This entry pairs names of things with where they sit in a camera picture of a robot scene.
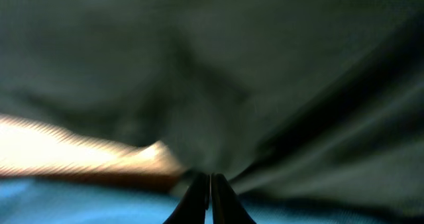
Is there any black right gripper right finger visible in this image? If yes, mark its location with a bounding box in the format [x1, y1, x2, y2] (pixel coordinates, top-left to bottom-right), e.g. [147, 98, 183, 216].
[211, 174, 256, 224]

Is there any blue polo shirt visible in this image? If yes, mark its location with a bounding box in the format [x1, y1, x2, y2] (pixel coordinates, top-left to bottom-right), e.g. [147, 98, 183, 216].
[1, 178, 383, 224]

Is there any dark green garment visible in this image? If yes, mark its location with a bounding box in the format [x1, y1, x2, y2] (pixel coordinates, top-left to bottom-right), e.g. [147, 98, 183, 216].
[1, 0, 423, 216]

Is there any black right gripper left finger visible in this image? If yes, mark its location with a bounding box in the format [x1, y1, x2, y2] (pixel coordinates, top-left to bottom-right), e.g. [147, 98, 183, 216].
[164, 174, 210, 224]

